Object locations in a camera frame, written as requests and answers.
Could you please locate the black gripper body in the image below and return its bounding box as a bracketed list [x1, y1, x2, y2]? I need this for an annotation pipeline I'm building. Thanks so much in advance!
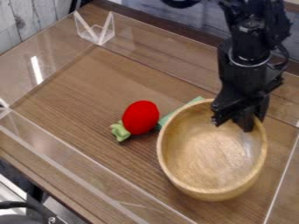
[210, 44, 284, 126]

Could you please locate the clear acrylic corner bracket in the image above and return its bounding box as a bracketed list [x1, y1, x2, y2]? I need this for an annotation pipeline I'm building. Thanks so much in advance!
[73, 11, 115, 46]

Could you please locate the light wooden bowl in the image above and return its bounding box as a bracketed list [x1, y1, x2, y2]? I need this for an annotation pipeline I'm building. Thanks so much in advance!
[156, 99, 268, 201]

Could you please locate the black cable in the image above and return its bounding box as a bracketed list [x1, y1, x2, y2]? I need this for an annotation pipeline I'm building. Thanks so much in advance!
[0, 200, 31, 217]

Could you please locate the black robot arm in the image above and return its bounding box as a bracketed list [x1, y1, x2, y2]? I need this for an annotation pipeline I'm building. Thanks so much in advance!
[210, 0, 292, 132]

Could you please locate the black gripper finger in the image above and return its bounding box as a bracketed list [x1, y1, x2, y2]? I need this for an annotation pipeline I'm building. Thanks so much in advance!
[232, 107, 255, 132]
[255, 95, 270, 122]

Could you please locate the black metal bracket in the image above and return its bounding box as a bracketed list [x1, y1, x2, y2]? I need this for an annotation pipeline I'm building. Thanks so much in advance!
[25, 195, 68, 224]

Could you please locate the green rectangular block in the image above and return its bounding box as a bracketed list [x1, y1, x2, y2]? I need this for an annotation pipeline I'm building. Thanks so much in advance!
[156, 96, 204, 130]

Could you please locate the red plush strawberry toy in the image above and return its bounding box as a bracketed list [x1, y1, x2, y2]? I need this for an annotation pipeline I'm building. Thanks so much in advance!
[109, 101, 160, 142]

